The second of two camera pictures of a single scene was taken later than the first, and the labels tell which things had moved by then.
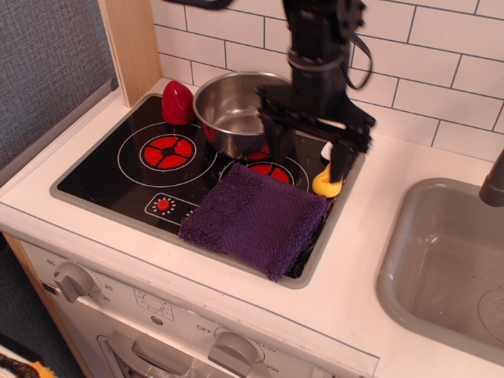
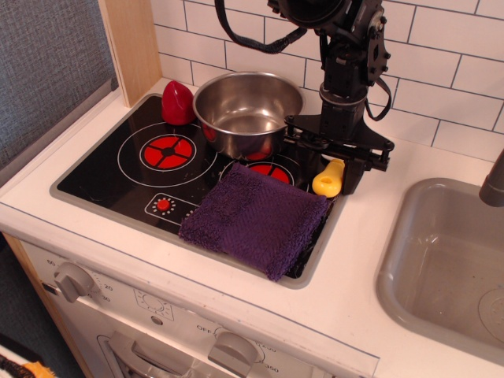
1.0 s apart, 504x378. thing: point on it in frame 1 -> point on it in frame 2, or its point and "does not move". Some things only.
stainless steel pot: x=228 y=108 does not move
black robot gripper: x=318 y=99 -> x=340 y=131
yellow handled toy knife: x=323 y=186 does not move
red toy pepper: x=179 y=105 does not move
